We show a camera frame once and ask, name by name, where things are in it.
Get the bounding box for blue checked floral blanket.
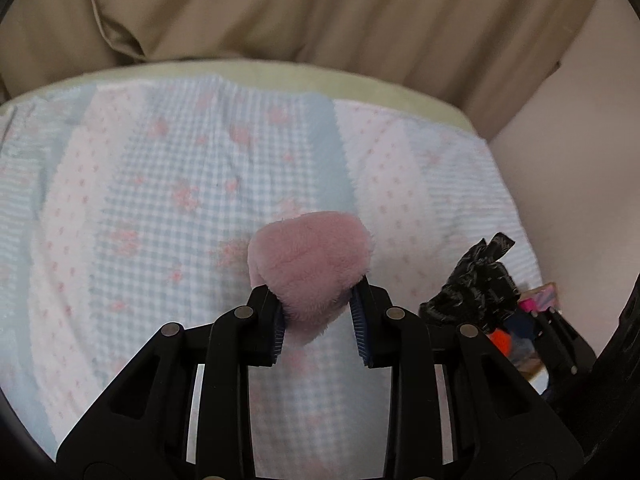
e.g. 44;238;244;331
0;74;547;466

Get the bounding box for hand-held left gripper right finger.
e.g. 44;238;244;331
349;277;584;480

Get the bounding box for wide beige curtain panel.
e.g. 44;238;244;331
92;0;612;142

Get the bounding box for orange soft item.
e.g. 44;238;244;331
489;329;515;359

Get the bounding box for pink fluffy plush item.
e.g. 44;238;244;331
247;211;375;348

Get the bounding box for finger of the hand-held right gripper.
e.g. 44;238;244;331
515;314;540;344
539;307;597;377

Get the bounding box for light green bed sheet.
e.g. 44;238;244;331
0;57;482;137

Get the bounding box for narrow beige curtain panel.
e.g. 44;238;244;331
0;0;148;102

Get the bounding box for black plastic bag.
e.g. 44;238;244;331
419;232;521;336

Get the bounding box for grey blue denim item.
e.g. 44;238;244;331
507;339;544;362

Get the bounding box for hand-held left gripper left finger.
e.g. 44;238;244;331
56;285;287;480

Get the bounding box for printed cardboard box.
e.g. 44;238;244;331
510;282;559;391

